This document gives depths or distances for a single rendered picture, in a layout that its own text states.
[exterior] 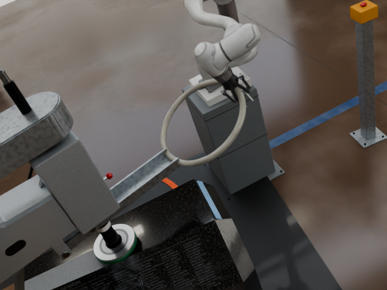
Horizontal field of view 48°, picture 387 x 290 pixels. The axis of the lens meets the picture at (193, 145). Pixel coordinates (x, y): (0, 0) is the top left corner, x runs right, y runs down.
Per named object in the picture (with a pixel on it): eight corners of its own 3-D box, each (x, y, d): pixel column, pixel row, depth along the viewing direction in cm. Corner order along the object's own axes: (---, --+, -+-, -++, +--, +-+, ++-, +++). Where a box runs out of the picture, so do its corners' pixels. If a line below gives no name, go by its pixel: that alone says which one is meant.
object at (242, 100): (201, 185, 194) (197, 182, 192) (147, 142, 229) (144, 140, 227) (267, 99, 196) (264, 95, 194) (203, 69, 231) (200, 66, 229)
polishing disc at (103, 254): (89, 240, 217) (88, 238, 216) (127, 218, 221) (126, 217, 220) (101, 270, 201) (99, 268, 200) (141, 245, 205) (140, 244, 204)
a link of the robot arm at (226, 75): (207, 71, 200) (213, 78, 204) (215, 80, 194) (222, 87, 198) (221, 57, 199) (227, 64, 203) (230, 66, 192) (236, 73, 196)
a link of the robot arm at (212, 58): (211, 82, 195) (235, 67, 190) (191, 62, 184) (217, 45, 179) (206, 67, 201) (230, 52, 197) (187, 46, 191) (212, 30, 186)
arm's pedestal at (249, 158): (201, 166, 361) (172, 88, 311) (254, 139, 368) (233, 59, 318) (227, 203, 323) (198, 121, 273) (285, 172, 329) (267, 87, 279)
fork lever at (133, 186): (61, 263, 185) (56, 257, 182) (47, 239, 199) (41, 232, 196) (186, 168, 205) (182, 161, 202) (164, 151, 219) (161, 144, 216)
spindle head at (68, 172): (53, 264, 181) (-8, 194, 153) (37, 235, 197) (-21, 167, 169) (124, 212, 192) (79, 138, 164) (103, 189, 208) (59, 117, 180)
